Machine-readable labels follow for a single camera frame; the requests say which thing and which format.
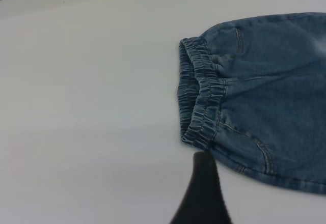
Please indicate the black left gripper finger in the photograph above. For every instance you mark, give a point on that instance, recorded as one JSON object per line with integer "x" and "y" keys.
{"x": 201, "y": 196}

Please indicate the blue denim kids pants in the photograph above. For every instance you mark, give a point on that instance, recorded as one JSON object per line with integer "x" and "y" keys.
{"x": 267, "y": 94}

